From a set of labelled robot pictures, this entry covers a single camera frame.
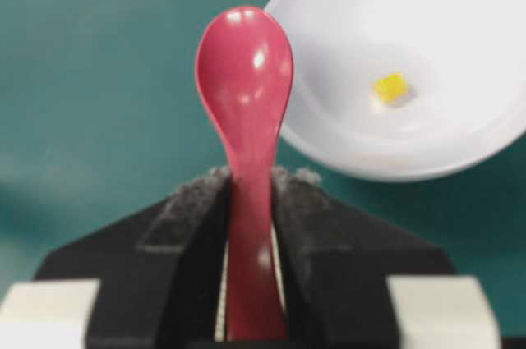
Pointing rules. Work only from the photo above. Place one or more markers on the yellow hexagonal prism block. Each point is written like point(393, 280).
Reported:
point(391, 88)

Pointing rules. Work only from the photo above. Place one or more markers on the white round bowl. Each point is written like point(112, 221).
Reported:
point(463, 60)

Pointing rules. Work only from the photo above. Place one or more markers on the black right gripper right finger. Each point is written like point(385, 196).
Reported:
point(335, 260)

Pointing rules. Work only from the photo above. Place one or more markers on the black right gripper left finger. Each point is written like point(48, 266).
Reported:
point(159, 270)

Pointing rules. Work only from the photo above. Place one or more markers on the pink plastic spoon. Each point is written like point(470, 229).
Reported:
point(244, 75)

